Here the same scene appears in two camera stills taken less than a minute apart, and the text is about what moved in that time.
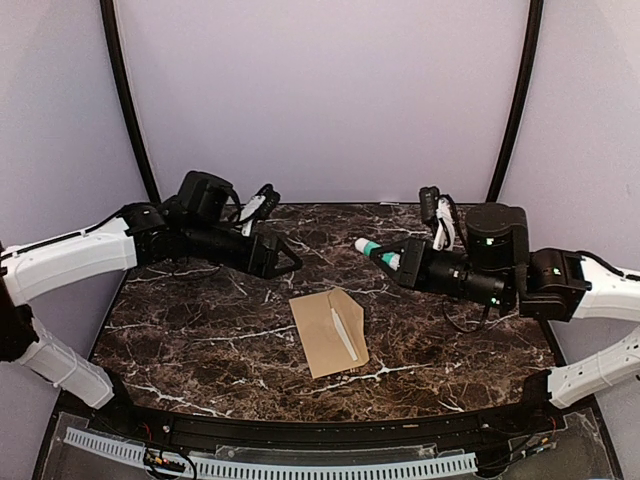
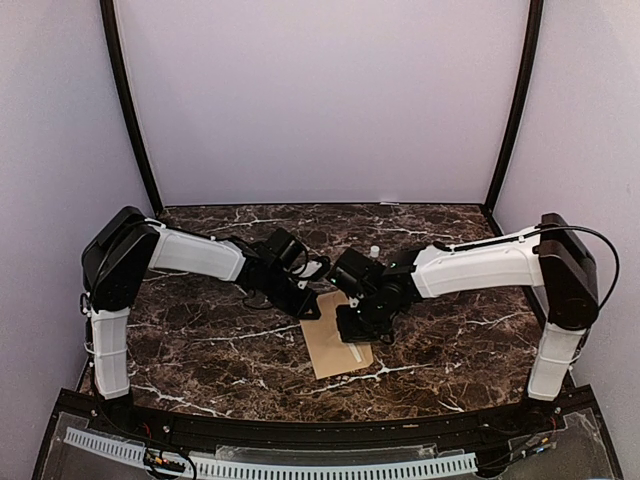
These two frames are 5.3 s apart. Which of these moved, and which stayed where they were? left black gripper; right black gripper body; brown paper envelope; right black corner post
Moved: left black gripper; right black gripper body
Stayed: brown paper envelope; right black corner post
